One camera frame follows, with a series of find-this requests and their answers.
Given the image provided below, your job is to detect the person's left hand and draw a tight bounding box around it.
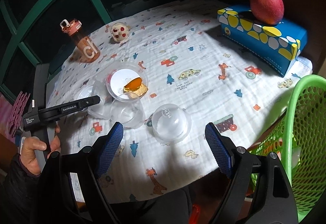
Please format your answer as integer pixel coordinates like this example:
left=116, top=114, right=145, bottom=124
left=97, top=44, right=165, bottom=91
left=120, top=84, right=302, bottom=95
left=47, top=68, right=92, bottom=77
left=20, top=124, right=61, bottom=176

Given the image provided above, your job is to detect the white round lid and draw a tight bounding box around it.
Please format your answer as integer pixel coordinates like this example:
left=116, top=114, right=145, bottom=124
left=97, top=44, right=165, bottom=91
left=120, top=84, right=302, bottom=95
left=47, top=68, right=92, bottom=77
left=74, top=85, right=93, bottom=100

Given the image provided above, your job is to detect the cream skull toy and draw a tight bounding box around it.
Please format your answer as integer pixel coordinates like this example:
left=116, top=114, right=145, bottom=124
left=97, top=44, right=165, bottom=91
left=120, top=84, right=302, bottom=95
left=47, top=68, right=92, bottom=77
left=110, top=22, right=130, bottom=43

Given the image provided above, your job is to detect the clear plastic dome lid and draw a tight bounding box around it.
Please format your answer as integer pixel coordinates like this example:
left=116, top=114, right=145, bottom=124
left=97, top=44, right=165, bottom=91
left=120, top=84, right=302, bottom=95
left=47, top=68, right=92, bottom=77
left=151, top=104, right=192, bottom=145

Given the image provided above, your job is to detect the dark sleeve forearm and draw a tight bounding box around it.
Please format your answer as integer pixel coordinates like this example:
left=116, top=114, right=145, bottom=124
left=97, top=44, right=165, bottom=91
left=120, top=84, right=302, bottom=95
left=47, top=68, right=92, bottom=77
left=1, top=153, right=48, bottom=223

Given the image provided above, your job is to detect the white cartoon print tablecloth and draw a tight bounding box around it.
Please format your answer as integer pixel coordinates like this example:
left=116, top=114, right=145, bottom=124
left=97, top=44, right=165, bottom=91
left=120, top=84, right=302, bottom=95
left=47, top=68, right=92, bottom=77
left=47, top=0, right=313, bottom=203

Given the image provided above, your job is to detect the pink perforated mat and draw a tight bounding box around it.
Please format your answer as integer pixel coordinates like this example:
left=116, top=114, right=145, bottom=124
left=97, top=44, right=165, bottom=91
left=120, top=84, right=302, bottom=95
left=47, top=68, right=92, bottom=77
left=7, top=92, right=30, bottom=138

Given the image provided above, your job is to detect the green mesh trash basket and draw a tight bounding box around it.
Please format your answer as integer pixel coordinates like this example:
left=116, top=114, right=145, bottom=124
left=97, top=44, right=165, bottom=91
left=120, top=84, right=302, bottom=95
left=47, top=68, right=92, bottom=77
left=251, top=75, right=325, bottom=221

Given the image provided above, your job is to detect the clear round container white base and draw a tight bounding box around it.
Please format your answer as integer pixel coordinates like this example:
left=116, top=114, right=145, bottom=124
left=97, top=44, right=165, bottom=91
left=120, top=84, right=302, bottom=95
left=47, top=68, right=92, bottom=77
left=104, top=61, right=149, bottom=100

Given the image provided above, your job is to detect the blue yellow tissue box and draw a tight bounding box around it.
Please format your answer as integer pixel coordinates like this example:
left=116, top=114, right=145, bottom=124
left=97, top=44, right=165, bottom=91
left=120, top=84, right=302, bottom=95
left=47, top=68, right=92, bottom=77
left=217, top=5, right=308, bottom=77

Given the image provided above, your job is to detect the pink water bottle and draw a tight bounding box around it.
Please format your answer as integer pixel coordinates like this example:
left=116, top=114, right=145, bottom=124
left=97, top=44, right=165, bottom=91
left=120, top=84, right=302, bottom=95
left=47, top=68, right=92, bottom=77
left=60, top=19, right=101, bottom=63

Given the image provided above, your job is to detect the green window frame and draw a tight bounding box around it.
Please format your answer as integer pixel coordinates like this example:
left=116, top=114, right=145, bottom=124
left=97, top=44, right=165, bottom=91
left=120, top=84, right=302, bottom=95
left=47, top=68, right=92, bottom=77
left=1, top=0, right=114, bottom=102

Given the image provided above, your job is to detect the orange bread piece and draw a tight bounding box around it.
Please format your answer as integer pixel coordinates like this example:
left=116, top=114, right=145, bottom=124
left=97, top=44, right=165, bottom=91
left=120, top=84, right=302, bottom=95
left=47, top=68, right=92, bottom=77
left=123, top=77, right=148, bottom=98

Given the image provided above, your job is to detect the red apple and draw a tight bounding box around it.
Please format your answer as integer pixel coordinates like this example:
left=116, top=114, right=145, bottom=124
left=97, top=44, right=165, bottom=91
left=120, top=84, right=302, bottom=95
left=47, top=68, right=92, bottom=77
left=250, top=0, right=284, bottom=25

